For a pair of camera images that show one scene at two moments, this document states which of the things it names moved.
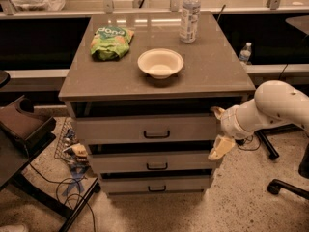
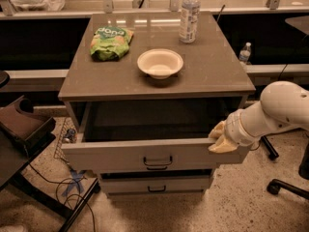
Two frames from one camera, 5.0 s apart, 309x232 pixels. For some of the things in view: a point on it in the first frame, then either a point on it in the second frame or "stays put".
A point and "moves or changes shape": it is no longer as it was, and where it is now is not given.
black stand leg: (262, 134) stays put
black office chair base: (276, 186) stays put
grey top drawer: (147, 128) moves or changes shape
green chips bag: (110, 43) stays put
